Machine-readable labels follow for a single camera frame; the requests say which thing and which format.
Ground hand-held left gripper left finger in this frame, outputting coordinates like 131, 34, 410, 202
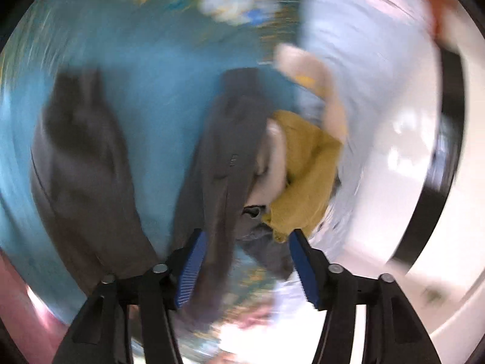
52, 228, 209, 364

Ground grey garment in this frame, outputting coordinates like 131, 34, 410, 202
235, 205, 296, 279

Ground light blue cloth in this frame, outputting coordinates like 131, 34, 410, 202
293, 0, 442, 249

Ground cream white garment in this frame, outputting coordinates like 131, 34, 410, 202
248, 43, 348, 207

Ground dark grey pants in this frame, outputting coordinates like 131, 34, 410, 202
31, 67, 274, 330

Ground mustard yellow garment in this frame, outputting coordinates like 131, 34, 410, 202
261, 110, 343, 244

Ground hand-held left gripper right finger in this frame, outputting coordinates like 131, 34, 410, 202
289, 228, 442, 364

